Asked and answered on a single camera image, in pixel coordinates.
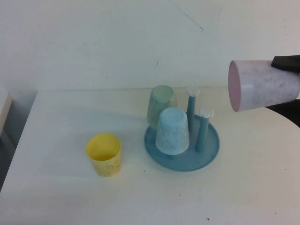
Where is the blue cup stand with pegs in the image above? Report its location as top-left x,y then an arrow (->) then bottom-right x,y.
144,88 -> 221,172

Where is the beige wooden board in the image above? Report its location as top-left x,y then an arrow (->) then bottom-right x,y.
0,91 -> 14,139

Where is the yellow plastic cup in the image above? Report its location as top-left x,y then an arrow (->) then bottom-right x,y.
85,133 -> 122,178

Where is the green plastic cup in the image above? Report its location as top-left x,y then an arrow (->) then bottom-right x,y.
146,85 -> 179,129

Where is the light blue plastic cup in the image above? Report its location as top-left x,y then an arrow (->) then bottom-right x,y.
155,107 -> 190,156

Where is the pink plastic cup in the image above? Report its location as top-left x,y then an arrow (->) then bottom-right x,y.
228,60 -> 300,113

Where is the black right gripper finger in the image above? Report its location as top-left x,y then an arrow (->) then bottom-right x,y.
271,54 -> 300,71
264,98 -> 300,128

